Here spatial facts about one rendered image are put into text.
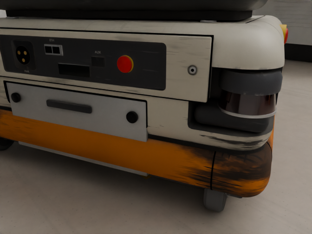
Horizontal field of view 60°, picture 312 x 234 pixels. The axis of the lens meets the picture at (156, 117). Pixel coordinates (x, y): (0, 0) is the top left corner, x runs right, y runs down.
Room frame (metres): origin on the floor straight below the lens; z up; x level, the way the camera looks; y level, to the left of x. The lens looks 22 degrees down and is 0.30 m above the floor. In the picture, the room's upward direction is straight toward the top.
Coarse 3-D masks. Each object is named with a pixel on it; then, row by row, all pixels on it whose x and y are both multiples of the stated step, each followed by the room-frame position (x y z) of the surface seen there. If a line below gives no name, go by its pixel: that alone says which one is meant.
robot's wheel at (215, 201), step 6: (204, 192) 0.33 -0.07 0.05; (210, 192) 0.32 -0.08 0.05; (216, 192) 0.32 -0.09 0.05; (222, 192) 0.32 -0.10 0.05; (204, 198) 0.33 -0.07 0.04; (210, 198) 0.32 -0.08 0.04; (216, 198) 0.32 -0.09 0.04; (222, 198) 0.32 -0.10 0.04; (204, 204) 0.33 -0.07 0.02; (210, 204) 0.32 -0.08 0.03; (216, 204) 0.32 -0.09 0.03; (222, 204) 0.32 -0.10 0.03; (216, 210) 0.32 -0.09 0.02; (222, 210) 0.33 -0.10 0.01
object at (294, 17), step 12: (276, 0) 1.79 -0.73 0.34; (288, 0) 1.74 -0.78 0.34; (300, 0) 1.69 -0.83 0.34; (252, 12) 1.90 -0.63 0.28; (264, 12) 1.84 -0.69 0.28; (276, 12) 1.78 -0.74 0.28; (288, 12) 1.73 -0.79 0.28; (300, 12) 1.68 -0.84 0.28; (288, 24) 1.72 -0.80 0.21; (300, 24) 1.67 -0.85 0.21; (288, 36) 1.71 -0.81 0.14; (300, 36) 1.66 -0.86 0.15; (288, 48) 1.73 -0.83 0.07; (300, 48) 1.67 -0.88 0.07; (300, 60) 1.66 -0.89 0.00
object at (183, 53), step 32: (0, 32) 0.46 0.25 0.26; (32, 32) 0.43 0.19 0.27; (64, 32) 0.41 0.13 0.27; (96, 32) 0.39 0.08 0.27; (128, 32) 0.37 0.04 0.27; (0, 64) 0.47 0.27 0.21; (32, 64) 0.44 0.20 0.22; (64, 64) 0.41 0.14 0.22; (96, 64) 0.39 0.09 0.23; (128, 64) 0.36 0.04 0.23; (160, 64) 0.35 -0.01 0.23; (192, 64) 0.33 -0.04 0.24; (160, 96) 0.35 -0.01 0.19; (192, 96) 0.33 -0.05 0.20
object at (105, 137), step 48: (240, 48) 0.32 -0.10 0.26; (0, 96) 0.48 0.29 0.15; (48, 96) 0.43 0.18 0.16; (96, 96) 0.40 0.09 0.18; (144, 96) 0.36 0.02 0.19; (240, 96) 0.32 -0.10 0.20; (48, 144) 0.43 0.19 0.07; (96, 144) 0.39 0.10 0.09; (144, 144) 0.36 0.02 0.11; (192, 144) 0.34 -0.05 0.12; (240, 144) 0.31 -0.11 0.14; (240, 192) 0.30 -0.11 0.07
